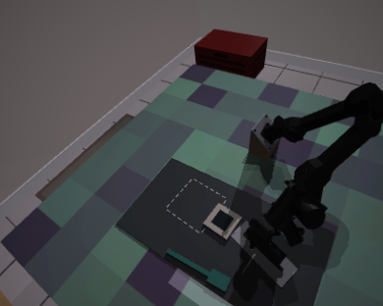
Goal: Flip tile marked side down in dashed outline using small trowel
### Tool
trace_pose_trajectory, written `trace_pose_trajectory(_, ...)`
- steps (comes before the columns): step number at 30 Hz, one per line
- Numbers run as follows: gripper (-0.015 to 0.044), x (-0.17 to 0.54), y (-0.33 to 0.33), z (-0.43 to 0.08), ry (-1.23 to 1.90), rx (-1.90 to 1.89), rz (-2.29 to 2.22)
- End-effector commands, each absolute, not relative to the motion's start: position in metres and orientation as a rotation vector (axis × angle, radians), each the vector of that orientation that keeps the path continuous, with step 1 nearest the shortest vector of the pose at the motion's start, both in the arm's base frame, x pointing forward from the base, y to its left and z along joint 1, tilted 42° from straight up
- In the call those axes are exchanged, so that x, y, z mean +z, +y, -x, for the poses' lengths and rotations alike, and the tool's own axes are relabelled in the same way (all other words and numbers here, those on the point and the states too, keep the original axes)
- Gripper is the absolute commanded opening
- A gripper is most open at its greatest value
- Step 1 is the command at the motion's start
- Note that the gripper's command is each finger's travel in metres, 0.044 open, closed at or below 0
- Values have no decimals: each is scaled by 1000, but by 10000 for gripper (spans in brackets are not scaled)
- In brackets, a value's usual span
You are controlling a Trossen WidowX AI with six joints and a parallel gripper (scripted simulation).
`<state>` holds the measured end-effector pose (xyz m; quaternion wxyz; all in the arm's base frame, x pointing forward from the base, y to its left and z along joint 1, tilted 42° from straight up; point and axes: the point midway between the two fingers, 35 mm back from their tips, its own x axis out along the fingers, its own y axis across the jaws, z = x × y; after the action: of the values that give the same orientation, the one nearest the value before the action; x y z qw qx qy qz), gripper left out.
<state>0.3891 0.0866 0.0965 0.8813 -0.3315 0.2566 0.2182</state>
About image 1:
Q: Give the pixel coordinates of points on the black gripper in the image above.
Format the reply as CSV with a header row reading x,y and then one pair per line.
x,y
266,229

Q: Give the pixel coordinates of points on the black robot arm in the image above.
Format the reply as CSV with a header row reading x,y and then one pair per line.
x,y
303,193

